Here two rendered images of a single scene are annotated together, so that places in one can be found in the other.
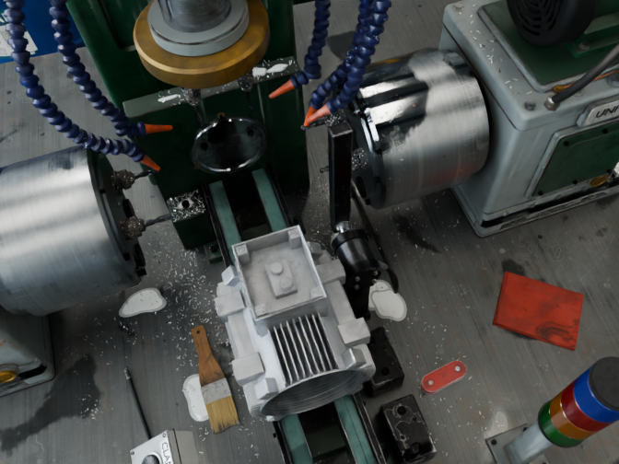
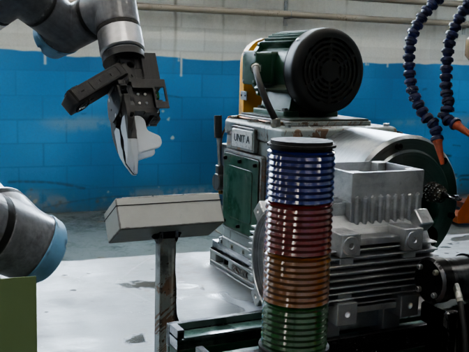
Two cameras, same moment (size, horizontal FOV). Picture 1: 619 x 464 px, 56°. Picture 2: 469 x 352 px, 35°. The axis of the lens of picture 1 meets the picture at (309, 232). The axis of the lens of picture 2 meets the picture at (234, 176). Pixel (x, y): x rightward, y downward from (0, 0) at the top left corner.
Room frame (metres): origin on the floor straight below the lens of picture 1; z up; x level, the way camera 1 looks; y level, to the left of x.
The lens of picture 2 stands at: (-0.03, -0.94, 1.28)
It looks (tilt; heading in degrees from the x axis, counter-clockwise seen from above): 8 degrees down; 78
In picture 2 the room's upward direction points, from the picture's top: 2 degrees clockwise
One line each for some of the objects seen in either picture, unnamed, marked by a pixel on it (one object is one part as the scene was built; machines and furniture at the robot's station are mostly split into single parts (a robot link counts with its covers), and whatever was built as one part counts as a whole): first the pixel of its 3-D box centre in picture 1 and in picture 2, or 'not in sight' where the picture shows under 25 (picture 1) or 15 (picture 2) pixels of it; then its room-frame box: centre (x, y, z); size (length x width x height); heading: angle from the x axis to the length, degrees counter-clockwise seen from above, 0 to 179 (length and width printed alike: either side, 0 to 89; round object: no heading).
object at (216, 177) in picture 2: not in sight; (232, 156); (0.32, 0.80, 1.07); 0.08 x 0.07 x 0.20; 15
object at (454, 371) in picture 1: (443, 377); not in sight; (0.30, -0.22, 0.81); 0.09 x 0.03 x 0.02; 112
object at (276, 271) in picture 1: (280, 282); (366, 191); (0.37, 0.05, 1.11); 0.12 x 0.11 x 0.07; 14
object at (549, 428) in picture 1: (567, 419); (294, 323); (0.16, -0.32, 1.05); 0.06 x 0.06 x 0.04
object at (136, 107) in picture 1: (224, 136); not in sight; (0.76, 0.15, 0.97); 0.30 x 0.11 x 0.34; 105
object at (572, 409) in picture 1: (593, 400); (298, 225); (0.16, -0.32, 1.14); 0.06 x 0.06 x 0.04
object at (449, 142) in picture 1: (418, 124); not in sight; (0.69, -0.21, 1.04); 0.41 x 0.25 x 0.25; 105
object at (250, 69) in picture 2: not in sight; (280, 121); (0.42, 0.72, 1.16); 0.33 x 0.26 x 0.42; 105
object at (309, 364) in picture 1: (293, 331); (339, 258); (0.33, 0.04, 1.01); 0.20 x 0.19 x 0.19; 14
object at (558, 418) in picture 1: (579, 411); (296, 274); (0.16, -0.32, 1.10); 0.06 x 0.06 x 0.04
